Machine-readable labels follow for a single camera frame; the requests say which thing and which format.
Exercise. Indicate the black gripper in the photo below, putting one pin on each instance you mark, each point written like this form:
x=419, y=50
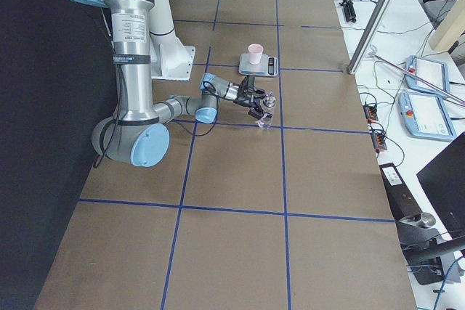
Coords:
x=243, y=99

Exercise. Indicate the glass sauce bottle metal spout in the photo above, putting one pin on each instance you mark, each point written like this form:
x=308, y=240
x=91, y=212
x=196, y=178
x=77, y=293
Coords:
x=268, y=105

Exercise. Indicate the pink plastic cup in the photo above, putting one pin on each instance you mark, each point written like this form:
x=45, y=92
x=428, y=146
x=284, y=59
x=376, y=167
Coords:
x=255, y=52

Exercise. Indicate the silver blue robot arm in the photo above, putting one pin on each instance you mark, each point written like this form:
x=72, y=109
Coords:
x=146, y=47

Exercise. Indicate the monitor arm clamp base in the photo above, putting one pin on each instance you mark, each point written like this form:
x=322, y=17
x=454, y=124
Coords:
x=430, y=256

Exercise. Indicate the silver digital kitchen scale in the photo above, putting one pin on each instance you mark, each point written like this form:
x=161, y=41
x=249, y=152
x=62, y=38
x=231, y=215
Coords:
x=268, y=66

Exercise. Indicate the orange black connector block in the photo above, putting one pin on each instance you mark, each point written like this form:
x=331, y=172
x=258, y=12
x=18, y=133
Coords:
x=370, y=112
x=378, y=138

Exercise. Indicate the black folded tripod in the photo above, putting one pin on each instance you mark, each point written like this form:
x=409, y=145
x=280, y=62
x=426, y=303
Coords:
x=348, y=11

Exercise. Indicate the near blue teach pendant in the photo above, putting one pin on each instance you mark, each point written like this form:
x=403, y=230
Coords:
x=425, y=117

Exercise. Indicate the blue teach pendant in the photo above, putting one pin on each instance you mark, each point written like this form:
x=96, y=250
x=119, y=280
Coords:
x=435, y=72
x=425, y=117

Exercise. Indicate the black box with white label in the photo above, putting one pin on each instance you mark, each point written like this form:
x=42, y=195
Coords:
x=402, y=203

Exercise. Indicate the far blue teach pendant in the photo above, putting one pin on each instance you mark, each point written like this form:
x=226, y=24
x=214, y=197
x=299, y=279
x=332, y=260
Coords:
x=435, y=72

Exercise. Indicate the black computer monitor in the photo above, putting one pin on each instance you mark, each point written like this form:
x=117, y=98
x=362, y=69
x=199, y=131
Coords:
x=442, y=180

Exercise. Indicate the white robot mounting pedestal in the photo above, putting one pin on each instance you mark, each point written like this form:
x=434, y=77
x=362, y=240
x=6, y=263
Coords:
x=170, y=59

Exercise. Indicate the aluminium frame post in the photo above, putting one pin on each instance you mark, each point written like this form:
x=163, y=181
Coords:
x=368, y=35

